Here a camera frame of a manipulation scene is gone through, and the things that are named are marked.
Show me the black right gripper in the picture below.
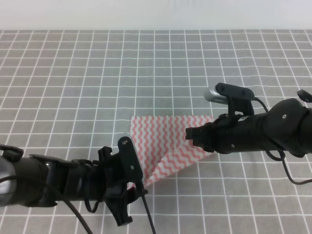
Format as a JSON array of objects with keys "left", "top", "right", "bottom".
[{"left": 185, "top": 114, "right": 234, "bottom": 154}]

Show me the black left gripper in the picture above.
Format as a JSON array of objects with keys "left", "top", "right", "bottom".
[{"left": 89, "top": 146, "right": 148, "bottom": 226}]

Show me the pink white wavy towel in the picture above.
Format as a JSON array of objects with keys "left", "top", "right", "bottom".
[{"left": 130, "top": 115, "right": 213, "bottom": 186}]

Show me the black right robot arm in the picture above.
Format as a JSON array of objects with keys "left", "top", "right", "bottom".
[{"left": 185, "top": 98, "right": 312, "bottom": 157}]

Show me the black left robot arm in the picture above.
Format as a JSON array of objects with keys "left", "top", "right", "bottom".
[{"left": 0, "top": 138, "right": 147, "bottom": 226}]

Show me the grey checked tablecloth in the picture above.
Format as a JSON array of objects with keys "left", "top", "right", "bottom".
[{"left": 0, "top": 30, "right": 312, "bottom": 234}]

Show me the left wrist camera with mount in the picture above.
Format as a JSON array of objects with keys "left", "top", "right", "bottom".
[{"left": 117, "top": 136, "right": 143, "bottom": 183}]

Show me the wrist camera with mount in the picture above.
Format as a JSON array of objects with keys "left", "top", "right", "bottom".
[
  {"left": 204, "top": 83, "right": 255, "bottom": 117},
  {"left": 117, "top": 136, "right": 143, "bottom": 183}
]

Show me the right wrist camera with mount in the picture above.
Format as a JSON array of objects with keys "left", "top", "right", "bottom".
[{"left": 204, "top": 83, "right": 255, "bottom": 117}]

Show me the black left camera cable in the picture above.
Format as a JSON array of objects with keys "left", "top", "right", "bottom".
[{"left": 65, "top": 181, "right": 156, "bottom": 234}]

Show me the black camera cable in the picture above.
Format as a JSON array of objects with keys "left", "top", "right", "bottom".
[
  {"left": 253, "top": 96, "right": 312, "bottom": 185},
  {"left": 65, "top": 181, "right": 156, "bottom": 234}
]

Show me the black right camera cable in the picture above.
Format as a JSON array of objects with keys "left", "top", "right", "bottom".
[{"left": 253, "top": 96, "right": 312, "bottom": 185}]

